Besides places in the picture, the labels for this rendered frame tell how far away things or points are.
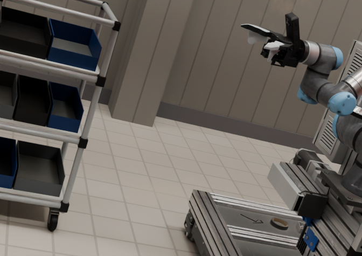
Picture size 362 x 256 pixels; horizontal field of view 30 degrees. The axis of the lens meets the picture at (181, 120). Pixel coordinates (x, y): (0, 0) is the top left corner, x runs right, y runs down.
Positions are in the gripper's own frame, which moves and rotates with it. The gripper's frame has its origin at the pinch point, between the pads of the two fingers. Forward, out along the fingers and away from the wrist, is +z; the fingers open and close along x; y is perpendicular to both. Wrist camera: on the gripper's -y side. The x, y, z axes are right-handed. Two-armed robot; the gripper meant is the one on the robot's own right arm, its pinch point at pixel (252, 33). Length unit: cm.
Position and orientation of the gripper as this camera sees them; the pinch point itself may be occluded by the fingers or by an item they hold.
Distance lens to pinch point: 204.1
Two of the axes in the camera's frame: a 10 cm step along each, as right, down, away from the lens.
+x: -3.8, -5.3, 7.6
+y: -3.6, 8.4, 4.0
